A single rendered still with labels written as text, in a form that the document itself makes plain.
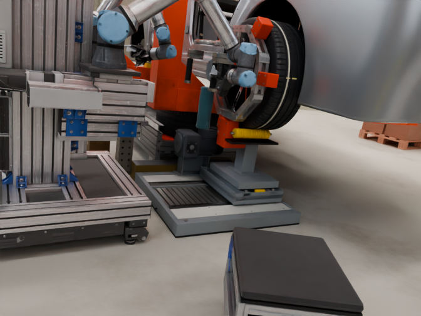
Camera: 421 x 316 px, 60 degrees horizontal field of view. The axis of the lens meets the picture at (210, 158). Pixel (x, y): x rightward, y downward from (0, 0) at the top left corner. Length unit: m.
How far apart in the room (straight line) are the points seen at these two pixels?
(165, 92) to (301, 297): 1.80
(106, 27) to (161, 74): 1.06
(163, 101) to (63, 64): 0.93
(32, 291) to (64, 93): 0.76
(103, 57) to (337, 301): 1.28
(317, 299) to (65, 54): 1.44
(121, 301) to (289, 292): 0.69
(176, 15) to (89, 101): 1.19
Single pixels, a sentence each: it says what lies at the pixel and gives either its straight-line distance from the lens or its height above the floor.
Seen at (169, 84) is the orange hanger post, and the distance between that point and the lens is 2.55.
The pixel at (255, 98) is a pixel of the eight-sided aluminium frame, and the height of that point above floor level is 0.74.
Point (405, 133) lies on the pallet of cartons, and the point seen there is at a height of 0.24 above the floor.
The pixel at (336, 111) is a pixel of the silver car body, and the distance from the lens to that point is 1.85.
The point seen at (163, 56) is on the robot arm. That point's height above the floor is 0.89.
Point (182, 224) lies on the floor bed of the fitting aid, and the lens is 1.92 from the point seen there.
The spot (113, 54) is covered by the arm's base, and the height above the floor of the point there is 0.88.
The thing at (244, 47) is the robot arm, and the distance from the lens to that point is 1.69.
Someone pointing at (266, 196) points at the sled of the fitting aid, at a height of 0.14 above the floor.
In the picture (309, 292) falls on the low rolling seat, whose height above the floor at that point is 0.34.
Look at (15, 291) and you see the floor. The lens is 1.60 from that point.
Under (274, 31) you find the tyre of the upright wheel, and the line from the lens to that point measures 2.12.
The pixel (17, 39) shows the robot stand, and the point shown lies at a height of 0.88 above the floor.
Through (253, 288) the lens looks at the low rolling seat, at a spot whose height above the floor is 0.34.
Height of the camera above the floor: 0.93
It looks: 16 degrees down
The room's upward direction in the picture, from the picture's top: 8 degrees clockwise
